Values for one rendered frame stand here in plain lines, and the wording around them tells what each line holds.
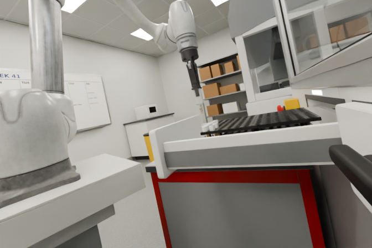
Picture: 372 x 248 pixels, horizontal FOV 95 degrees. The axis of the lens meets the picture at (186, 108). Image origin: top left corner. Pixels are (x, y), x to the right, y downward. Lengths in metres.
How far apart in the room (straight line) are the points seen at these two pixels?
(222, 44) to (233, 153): 4.72
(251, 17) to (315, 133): 1.09
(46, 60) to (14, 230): 0.54
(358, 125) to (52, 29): 0.89
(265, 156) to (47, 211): 0.45
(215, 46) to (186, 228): 4.64
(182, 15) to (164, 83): 5.02
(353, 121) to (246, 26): 1.14
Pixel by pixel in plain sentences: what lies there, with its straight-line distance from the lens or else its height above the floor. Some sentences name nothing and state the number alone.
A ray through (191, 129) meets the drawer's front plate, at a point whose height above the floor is 0.89.
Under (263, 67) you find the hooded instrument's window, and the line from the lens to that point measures 1.27.
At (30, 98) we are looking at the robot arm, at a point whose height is 1.07.
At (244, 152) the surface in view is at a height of 0.86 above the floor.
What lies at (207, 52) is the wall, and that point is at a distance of 5.10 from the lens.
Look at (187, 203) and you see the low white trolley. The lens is 0.75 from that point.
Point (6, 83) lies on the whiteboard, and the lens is 3.53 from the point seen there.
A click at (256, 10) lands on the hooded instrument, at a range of 1.34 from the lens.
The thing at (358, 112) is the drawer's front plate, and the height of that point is 0.93.
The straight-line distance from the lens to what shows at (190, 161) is 0.37.
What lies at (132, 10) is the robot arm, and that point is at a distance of 0.86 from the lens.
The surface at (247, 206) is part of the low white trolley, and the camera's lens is 0.67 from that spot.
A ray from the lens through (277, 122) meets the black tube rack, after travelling 0.36.
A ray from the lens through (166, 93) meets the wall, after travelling 5.70.
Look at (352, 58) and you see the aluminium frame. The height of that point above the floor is 0.98.
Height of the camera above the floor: 0.96
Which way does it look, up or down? level
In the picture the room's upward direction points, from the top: 12 degrees counter-clockwise
